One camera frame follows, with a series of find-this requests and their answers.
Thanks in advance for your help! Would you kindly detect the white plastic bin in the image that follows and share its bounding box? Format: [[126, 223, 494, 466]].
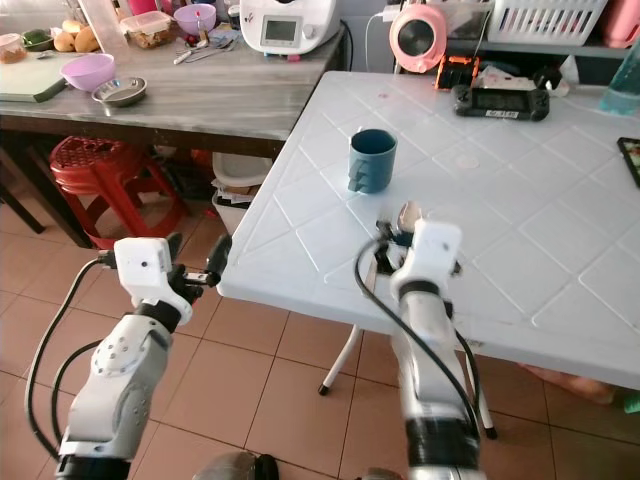
[[212, 152, 274, 237]]

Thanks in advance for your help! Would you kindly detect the blue ceramic mug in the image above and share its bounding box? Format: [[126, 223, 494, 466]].
[[348, 128, 398, 194]]

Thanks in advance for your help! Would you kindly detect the red plastic stool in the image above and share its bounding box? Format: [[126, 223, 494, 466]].
[[50, 136, 177, 251]]

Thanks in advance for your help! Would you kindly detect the white metal table leg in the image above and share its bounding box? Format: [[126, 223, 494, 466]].
[[318, 324, 365, 397]]

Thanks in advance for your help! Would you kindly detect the small steel bowl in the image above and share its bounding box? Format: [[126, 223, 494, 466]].
[[92, 77, 149, 108]]

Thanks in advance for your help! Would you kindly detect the black handheld controller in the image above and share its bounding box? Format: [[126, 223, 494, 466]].
[[450, 83, 552, 123]]

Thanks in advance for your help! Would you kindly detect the orange black device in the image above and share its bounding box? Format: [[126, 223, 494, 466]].
[[437, 55, 482, 92]]

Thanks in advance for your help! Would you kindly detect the purple plastic bowl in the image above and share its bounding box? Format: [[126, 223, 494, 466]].
[[61, 53, 117, 93], [174, 3, 218, 37]]

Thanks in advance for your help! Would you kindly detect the pink round appliance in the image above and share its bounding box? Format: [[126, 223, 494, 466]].
[[390, 3, 449, 74]]

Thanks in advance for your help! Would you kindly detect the person's bare foot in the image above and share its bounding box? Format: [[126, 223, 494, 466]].
[[520, 364, 617, 407]]

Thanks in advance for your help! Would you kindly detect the clear plastic food box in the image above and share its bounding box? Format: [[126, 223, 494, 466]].
[[122, 11, 177, 50]]

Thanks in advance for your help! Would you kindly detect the white green cutting board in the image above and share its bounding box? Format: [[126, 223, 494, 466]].
[[0, 52, 69, 103]]

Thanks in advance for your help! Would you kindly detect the tall clear plastic container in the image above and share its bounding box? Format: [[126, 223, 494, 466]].
[[80, 0, 133, 53]]

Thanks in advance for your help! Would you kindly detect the white kitchen appliance with display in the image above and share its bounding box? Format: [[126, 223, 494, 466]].
[[240, 0, 340, 57]]

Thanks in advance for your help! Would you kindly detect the steel bowl holding green fruit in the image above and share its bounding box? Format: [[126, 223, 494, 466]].
[[22, 29, 56, 53]]

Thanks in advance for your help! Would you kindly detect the glass jar with pink lid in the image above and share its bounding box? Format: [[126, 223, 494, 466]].
[[0, 33, 27, 63]]

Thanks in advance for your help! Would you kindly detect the white plastic basket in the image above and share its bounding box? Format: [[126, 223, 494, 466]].
[[487, 0, 612, 47]]

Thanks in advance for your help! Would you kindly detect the teal plastic bottle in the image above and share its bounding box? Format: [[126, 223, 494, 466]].
[[599, 30, 640, 117]]

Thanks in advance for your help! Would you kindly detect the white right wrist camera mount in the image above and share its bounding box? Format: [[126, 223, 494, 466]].
[[398, 219, 462, 293]]

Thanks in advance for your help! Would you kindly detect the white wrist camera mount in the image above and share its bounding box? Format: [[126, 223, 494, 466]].
[[398, 219, 462, 293], [113, 237, 192, 327]]

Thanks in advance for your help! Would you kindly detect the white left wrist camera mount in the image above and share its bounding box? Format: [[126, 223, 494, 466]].
[[113, 237, 192, 327]]

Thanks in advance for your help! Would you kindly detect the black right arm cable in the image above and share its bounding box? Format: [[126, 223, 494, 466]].
[[353, 236, 483, 443]]

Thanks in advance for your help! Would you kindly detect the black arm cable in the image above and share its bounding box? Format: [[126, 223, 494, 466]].
[[25, 257, 116, 463], [353, 236, 483, 443]]

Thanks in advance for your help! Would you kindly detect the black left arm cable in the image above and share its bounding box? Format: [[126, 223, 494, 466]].
[[25, 257, 116, 463]]

